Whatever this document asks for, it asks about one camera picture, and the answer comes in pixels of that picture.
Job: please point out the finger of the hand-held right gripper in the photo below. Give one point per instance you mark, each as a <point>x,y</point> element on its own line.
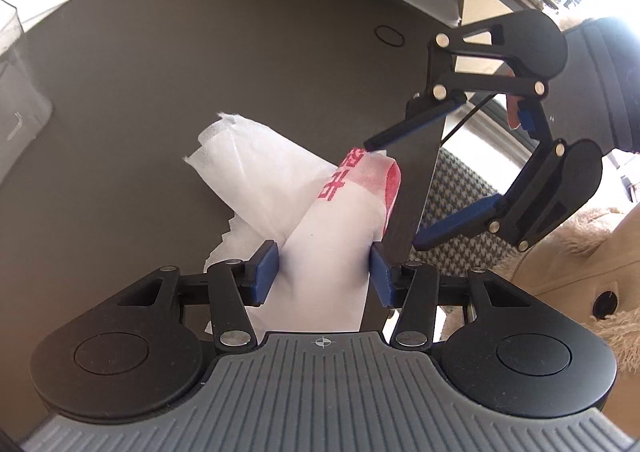
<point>415,125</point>
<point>455,227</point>

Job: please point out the houndstooth fabric chair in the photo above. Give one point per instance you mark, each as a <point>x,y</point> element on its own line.
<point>465,192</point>

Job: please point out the person's right hand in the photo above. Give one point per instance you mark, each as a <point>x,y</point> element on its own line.
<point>512,112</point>

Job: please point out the white printed shopping bag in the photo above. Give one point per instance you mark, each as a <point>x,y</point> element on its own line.
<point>330,252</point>

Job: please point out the clear plastic lidded box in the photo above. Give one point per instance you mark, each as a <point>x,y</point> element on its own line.
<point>20,92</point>

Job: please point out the plush teddy bear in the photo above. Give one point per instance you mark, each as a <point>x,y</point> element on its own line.
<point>575,292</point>

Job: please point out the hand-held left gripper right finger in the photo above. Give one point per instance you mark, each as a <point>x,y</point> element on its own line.
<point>381,277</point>

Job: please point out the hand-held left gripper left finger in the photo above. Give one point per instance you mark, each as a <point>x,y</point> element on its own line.
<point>265,277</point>

